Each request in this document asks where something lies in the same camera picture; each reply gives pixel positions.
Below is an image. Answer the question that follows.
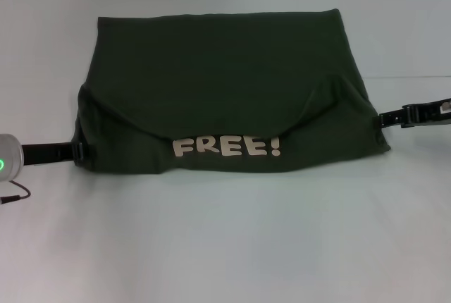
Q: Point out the dark green t-shirt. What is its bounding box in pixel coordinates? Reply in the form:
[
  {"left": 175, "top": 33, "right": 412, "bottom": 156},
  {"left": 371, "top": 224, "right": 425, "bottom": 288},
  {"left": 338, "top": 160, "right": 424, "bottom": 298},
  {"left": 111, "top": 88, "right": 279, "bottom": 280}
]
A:
[{"left": 71, "top": 8, "right": 391, "bottom": 176}]

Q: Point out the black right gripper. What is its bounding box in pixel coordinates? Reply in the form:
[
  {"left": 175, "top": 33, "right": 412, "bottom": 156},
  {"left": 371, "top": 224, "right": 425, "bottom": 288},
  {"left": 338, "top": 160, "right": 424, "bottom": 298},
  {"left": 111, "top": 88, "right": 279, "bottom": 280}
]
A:
[{"left": 378, "top": 97, "right": 451, "bottom": 130}]

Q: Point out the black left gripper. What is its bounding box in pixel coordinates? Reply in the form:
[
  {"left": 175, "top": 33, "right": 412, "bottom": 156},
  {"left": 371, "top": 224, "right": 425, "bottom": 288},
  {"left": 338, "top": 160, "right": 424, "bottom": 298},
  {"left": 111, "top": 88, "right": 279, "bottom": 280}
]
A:
[{"left": 20, "top": 141, "right": 98, "bottom": 169}]

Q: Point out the left gripper cable with plug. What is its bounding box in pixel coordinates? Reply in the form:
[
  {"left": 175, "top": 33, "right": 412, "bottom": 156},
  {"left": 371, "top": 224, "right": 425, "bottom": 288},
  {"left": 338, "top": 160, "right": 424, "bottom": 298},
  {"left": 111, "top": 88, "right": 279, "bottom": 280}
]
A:
[{"left": 0, "top": 180, "right": 32, "bottom": 206}]

